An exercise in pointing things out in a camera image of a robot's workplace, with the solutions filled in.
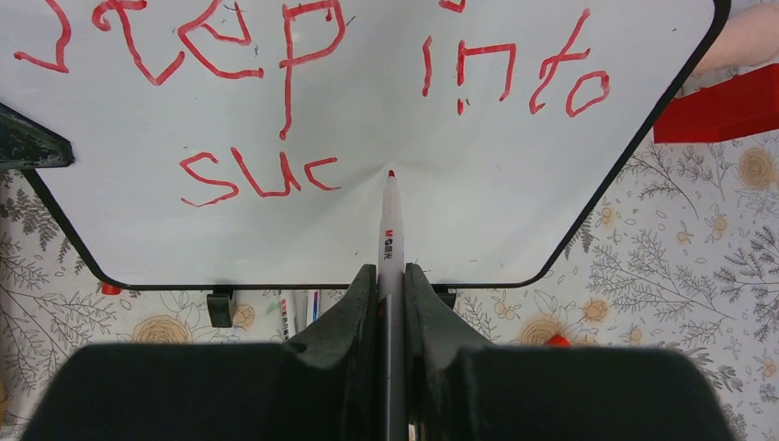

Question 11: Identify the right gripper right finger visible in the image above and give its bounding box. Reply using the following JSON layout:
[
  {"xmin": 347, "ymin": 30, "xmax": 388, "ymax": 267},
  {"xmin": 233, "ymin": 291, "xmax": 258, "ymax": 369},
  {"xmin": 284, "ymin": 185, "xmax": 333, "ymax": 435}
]
[{"xmin": 404, "ymin": 264, "xmax": 735, "ymax": 440}]

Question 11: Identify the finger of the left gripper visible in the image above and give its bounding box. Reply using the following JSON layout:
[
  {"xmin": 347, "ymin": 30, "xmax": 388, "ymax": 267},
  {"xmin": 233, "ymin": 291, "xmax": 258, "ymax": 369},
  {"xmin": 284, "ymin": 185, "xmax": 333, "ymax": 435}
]
[{"xmin": 1, "ymin": 104, "xmax": 74, "ymax": 170}]

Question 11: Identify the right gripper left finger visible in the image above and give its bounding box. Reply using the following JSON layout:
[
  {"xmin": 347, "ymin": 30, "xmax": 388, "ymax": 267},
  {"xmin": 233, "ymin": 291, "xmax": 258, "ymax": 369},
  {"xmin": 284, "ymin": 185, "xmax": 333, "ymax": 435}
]
[{"xmin": 23, "ymin": 265, "xmax": 378, "ymax": 440}]

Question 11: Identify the red capped whiteboard marker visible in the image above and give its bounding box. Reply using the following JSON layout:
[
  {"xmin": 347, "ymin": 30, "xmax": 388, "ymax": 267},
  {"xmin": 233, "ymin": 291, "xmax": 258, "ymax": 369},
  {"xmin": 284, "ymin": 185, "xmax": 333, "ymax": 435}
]
[{"xmin": 377, "ymin": 170, "xmax": 408, "ymax": 440}]

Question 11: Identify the red marker cap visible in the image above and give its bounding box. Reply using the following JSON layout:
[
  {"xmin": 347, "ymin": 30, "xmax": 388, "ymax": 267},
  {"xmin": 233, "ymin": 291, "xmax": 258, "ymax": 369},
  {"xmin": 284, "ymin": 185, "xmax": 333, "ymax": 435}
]
[{"xmin": 100, "ymin": 283, "xmax": 122, "ymax": 296}]

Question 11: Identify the white whiteboard black frame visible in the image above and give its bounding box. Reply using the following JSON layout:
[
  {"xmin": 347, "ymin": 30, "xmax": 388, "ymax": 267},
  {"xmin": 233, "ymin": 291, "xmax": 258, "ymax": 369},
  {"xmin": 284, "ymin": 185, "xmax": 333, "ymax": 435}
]
[{"xmin": 1, "ymin": 1, "xmax": 731, "ymax": 290}]

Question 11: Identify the black capped marker by board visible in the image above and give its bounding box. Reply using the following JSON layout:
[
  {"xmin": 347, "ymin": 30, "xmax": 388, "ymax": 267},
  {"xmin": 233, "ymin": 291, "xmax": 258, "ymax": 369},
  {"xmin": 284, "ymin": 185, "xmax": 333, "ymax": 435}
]
[{"xmin": 306, "ymin": 290, "xmax": 322, "ymax": 325}]

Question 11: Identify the green capped marker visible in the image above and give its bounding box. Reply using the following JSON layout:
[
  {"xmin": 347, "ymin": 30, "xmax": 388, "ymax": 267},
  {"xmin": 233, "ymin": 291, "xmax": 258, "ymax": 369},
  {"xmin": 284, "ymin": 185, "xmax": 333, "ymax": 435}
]
[{"xmin": 278, "ymin": 290, "xmax": 298, "ymax": 341}]

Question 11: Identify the small red cube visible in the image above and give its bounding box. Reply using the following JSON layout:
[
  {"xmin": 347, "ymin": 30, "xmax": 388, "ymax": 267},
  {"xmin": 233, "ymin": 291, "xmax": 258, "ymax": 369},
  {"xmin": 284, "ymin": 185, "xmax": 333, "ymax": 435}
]
[{"xmin": 546, "ymin": 334, "xmax": 571, "ymax": 347}]

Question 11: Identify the red square block with hole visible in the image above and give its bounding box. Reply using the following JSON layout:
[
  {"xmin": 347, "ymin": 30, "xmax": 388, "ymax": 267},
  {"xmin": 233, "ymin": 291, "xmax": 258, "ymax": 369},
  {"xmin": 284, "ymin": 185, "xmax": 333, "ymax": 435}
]
[{"xmin": 653, "ymin": 63, "xmax": 778, "ymax": 143}]

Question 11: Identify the pink toy microphone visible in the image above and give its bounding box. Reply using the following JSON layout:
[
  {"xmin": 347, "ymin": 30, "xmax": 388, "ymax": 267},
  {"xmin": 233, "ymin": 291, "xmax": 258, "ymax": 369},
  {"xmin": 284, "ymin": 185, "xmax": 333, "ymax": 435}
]
[{"xmin": 693, "ymin": 2, "xmax": 778, "ymax": 75}]

